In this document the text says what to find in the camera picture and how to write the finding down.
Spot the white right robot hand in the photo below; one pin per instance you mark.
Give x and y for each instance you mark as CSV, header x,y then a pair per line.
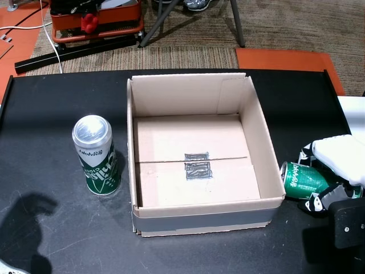
x,y
336,151

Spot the green white soda can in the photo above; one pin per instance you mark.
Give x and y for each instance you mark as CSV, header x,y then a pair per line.
x,y
98,171
302,179

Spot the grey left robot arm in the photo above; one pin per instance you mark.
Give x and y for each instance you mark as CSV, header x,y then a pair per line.
x,y
8,268

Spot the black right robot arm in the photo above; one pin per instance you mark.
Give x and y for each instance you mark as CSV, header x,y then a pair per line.
x,y
348,225

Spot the open cardboard box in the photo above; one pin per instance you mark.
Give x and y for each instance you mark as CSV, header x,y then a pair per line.
x,y
199,182

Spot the orange floor mat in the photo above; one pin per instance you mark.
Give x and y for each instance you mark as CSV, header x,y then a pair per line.
x,y
20,42
285,60

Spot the grey metal stand legs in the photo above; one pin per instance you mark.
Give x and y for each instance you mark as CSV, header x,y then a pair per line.
x,y
238,25

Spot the grey sneaker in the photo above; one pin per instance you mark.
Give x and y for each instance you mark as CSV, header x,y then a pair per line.
x,y
196,4

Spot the orange metal cart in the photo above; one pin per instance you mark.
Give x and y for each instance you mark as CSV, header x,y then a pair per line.
x,y
119,20

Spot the black gear bundle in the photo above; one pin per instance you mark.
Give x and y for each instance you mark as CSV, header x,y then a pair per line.
x,y
65,5

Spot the brown board with connectors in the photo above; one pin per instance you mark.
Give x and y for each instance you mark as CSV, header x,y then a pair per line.
x,y
5,47

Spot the grey metal disc foot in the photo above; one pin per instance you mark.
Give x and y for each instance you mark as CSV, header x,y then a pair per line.
x,y
15,5

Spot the black metal rail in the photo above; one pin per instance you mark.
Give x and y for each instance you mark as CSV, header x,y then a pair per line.
x,y
80,52

